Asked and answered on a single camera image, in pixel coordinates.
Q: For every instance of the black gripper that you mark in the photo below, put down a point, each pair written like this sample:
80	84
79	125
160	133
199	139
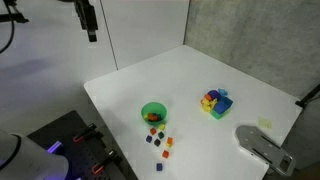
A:
85	13

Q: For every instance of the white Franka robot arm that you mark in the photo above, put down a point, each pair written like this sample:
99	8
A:
26	160

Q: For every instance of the green plastic bowl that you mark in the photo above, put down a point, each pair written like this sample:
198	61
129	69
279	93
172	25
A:
153	108

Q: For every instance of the small yellow block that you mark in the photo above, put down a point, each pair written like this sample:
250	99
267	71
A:
145	116

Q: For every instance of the orange block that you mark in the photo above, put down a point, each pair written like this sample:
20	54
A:
169	141
165	154
153	117

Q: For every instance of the red block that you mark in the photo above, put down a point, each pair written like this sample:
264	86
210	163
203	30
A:
153	131

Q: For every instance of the blue block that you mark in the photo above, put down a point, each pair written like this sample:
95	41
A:
159	167
149	139

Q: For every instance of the green block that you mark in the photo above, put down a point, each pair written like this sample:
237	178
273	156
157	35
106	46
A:
161	135

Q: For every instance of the dark block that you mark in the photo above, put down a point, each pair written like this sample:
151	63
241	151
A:
157	142

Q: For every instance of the orange toy piece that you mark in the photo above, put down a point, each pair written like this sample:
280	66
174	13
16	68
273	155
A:
208	97

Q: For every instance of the purple toy piece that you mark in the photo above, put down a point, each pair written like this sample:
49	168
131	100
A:
212	93

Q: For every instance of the yellow toy piece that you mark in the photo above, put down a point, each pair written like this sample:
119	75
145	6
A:
206	105

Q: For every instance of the light blue toy piece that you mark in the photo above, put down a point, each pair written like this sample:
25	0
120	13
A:
222	91

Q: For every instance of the green toy base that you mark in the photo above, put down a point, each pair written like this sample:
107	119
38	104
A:
216	115

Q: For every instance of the blue toy cube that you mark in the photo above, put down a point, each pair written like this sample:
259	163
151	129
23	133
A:
222	106

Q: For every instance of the pale yellow sticky note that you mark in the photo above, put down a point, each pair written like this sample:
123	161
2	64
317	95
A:
265	123

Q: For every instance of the grey metal mounting plate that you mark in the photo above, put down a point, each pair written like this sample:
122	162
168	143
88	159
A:
263	146

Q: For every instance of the black pole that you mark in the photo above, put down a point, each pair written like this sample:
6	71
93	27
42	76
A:
310	96

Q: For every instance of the black mount bracket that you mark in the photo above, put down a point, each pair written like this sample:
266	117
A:
15	17

